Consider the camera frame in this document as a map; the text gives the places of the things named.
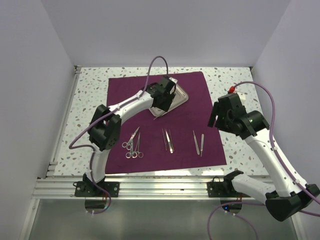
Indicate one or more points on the steel ring-handled hemostat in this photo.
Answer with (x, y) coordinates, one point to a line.
(137, 153)

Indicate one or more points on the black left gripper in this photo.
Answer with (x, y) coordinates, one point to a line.
(165, 106)

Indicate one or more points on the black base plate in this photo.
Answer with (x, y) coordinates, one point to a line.
(88, 189)
(218, 188)

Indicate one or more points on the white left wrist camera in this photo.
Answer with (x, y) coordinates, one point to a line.
(173, 80)

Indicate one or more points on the steel wide tweezers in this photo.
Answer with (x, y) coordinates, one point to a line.
(169, 141)

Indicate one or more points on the steel ring-handled scissors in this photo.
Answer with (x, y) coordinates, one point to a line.
(131, 153)

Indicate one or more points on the steel instrument tray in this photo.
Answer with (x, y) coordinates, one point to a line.
(180, 98)

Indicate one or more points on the steel scalpel handle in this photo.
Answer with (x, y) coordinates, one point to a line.
(196, 143)
(202, 144)

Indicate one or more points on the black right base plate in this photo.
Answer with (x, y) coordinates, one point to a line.
(218, 188)

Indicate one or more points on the steel forceps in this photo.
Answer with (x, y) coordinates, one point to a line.
(165, 139)

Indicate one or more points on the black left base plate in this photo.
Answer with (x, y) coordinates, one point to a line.
(88, 189)

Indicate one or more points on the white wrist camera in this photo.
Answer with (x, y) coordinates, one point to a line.
(173, 80)
(242, 97)

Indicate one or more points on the purple surgical cloth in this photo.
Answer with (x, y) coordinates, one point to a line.
(181, 122)

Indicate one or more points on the aluminium front rail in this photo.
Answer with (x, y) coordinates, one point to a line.
(130, 188)

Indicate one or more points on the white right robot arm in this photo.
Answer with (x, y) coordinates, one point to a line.
(288, 193)

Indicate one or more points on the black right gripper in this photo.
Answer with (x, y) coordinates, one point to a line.
(217, 110)

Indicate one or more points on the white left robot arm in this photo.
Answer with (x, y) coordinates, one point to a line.
(107, 122)

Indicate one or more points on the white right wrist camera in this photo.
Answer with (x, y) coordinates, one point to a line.
(242, 97)

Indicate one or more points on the steel angled ring scissors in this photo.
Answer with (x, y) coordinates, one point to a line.
(127, 144)

